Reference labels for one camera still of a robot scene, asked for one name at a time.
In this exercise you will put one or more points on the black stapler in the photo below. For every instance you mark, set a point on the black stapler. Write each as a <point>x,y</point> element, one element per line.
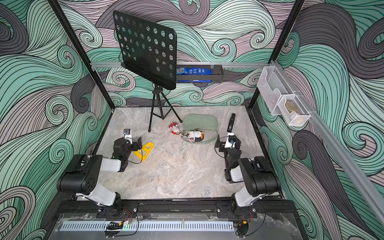
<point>231,123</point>

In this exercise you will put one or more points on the yellow plastic triangle frame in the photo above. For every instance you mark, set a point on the yellow plastic triangle frame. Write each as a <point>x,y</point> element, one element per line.
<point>143,153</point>

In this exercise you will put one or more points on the black wall tray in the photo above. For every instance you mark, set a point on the black wall tray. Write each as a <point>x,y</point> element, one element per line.
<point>216,77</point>

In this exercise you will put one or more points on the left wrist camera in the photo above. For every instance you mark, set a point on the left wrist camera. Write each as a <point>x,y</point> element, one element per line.
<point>128,136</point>

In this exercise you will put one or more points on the white perforated cable duct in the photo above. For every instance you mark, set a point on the white perforated cable duct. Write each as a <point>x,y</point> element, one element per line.
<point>151,226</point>

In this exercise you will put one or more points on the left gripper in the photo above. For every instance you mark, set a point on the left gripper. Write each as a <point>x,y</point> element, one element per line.
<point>134,144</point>

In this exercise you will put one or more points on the black perforated music stand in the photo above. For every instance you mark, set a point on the black perforated music stand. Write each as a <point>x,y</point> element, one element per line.
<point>150,51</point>

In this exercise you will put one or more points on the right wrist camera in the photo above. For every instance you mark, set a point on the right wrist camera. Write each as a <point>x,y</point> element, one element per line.
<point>231,141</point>

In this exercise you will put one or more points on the large clear wall bin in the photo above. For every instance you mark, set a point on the large clear wall bin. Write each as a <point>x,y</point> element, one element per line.
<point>272,86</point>

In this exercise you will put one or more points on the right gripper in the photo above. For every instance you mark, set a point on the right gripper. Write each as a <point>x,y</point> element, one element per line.
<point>222,144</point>

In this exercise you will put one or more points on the blue snack package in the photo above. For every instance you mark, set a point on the blue snack package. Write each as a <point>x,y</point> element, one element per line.
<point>193,71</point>

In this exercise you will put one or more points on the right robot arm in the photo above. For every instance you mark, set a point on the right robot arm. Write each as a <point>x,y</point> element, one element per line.
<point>255,173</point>

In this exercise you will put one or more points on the red white plush keychain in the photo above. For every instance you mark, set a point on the red white plush keychain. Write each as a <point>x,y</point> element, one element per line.
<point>174,128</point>

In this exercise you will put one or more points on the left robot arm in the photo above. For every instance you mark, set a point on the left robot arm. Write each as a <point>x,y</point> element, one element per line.
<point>81,176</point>

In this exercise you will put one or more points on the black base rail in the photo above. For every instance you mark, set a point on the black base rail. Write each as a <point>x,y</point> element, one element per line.
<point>223,208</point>

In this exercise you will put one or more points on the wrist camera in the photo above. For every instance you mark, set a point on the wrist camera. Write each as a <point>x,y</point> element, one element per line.
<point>231,141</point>
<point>128,136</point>

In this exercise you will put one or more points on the green fabric bag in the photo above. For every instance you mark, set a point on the green fabric bag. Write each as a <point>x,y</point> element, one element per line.
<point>204,123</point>

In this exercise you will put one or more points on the small clear wall bin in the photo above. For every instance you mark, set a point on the small clear wall bin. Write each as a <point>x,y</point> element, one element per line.
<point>293,111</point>

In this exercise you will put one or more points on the penguin plush keychain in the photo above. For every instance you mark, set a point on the penguin plush keychain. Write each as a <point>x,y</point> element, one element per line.
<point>195,136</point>

